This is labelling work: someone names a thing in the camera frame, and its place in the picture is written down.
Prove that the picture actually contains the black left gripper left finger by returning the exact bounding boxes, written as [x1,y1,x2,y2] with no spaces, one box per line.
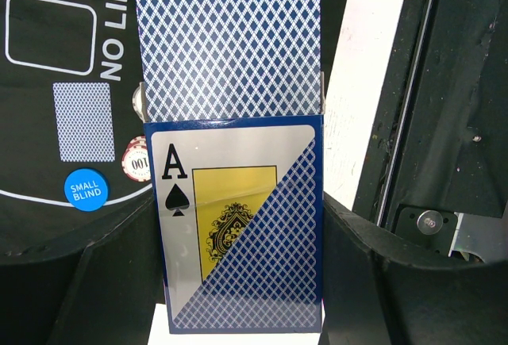
[1,194,163,344]

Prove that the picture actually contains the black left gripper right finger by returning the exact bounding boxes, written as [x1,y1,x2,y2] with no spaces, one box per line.
[320,196,507,344]

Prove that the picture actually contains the blue small blind button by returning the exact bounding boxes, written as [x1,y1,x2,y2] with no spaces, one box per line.
[64,168,110,212]

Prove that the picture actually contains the red chips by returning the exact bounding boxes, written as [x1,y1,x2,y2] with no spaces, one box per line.
[121,136,151,182]

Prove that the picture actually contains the blue backed playing card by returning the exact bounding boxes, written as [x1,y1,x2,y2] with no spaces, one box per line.
[52,82,115,163]

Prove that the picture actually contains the grey chip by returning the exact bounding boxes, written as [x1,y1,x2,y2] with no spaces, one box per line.
[132,82,148,123]

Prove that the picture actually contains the blue playing card deck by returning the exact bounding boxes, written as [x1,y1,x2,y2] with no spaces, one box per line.
[136,0,323,334]

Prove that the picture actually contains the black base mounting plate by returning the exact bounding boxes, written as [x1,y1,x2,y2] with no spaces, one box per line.
[353,0,507,263]

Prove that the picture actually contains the black poker felt mat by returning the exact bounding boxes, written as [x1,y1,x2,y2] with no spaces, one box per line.
[0,0,354,257]

